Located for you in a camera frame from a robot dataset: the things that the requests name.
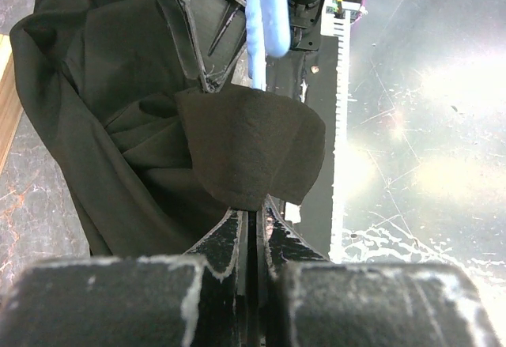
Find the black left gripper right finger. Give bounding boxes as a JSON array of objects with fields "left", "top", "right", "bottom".
[{"left": 256, "top": 194, "right": 501, "bottom": 347}]

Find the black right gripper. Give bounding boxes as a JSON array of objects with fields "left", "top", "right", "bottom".
[{"left": 179, "top": 0, "right": 324, "bottom": 92}]

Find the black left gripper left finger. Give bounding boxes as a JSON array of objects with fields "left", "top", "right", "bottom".
[{"left": 0, "top": 209, "right": 250, "bottom": 347}]

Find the light blue wire hanger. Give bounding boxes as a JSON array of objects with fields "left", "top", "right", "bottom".
[{"left": 245, "top": 0, "right": 291, "bottom": 90}]

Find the black shirt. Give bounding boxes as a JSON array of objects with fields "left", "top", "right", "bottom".
[{"left": 10, "top": 0, "right": 320, "bottom": 257}]

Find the wooden clothes rack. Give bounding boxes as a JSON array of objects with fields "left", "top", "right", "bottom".
[{"left": 0, "top": 34, "right": 23, "bottom": 170}]

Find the light blue cable duct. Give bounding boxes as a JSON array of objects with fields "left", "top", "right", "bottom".
[{"left": 320, "top": 0, "right": 357, "bottom": 263}]

